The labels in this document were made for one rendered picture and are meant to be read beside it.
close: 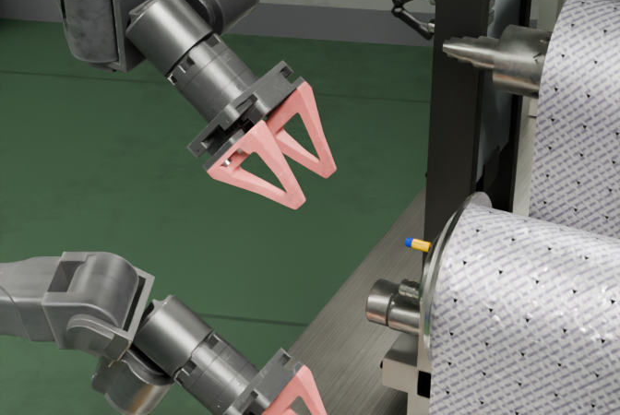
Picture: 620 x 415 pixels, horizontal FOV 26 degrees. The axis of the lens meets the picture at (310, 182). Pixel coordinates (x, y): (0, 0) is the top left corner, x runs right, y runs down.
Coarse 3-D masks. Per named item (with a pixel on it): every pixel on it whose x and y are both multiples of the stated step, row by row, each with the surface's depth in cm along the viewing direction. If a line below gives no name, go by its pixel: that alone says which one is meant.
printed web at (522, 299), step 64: (576, 0) 121; (576, 64) 118; (576, 128) 120; (576, 192) 123; (448, 256) 105; (512, 256) 104; (576, 256) 103; (448, 320) 105; (512, 320) 103; (576, 320) 101; (576, 384) 103
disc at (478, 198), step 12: (480, 192) 110; (468, 204) 107; (480, 204) 110; (456, 216) 106; (456, 228) 106; (444, 240) 105; (444, 252) 104; (444, 264) 105; (432, 276) 104; (432, 288) 104; (432, 300) 104; (432, 312) 105; (432, 324) 106; (432, 336) 106; (432, 348) 107; (432, 360) 108
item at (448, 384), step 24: (432, 384) 109; (456, 384) 108; (480, 384) 107; (504, 384) 106; (432, 408) 110; (456, 408) 109; (480, 408) 108; (504, 408) 107; (528, 408) 106; (552, 408) 105; (576, 408) 104
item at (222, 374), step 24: (216, 336) 120; (192, 360) 118; (216, 360) 118; (240, 360) 119; (288, 360) 122; (192, 384) 118; (216, 384) 118; (240, 384) 118; (216, 408) 118; (240, 408) 116
